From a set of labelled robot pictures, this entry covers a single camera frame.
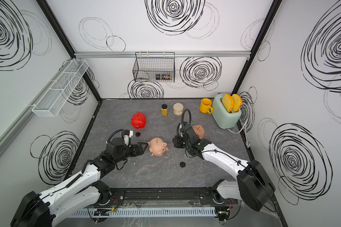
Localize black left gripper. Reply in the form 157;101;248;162
115;142;149;164

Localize light pink piggy bank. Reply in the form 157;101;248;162
148;137;169;157

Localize red piggy bank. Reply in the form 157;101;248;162
131;112;146;129

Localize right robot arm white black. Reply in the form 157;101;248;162
173;123;275;211

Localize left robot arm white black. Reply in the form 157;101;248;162
10;138;148;227

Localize dark pink piggy bank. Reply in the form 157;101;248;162
192;125;205;140

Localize yellow spice jar black lid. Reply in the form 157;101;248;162
162;104;168;117

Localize yellow mug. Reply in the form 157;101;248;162
199;98;214;114

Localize mint green toaster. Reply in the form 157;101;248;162
211;93;242;129

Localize yellow toast slice left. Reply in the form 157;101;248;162
221;94;234;113

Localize yellow toast slice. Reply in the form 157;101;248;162
231;94;242;113
221;94;234;113

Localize yellow toast slice right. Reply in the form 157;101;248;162
231;94;242;113

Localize small items in basket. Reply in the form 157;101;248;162
155;74;172;81

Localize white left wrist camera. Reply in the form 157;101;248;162
122;130;134;146

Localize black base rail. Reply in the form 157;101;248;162
109;187;238;206

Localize white toaster cable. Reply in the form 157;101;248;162
228;117;251;148

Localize white slotted cable duct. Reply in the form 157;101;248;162
69;207;217;218

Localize black wire basket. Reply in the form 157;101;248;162
132;57;176;83

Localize aluminium wall rail back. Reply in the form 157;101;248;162
74;50;251;59

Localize aluminium wall rail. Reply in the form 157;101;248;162
0;58;74;158
74;50;251;59

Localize black corner frame post right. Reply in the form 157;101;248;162
231;0;282;94

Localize black corner frame post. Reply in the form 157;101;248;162
36;0;102;103
231;0;282;94

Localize white wire shelf basket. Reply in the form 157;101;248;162
32;59;89;117

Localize black corner frame post left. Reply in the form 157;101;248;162
36;0;102;103

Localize aluminium wall rail left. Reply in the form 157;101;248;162
0;58;74;158

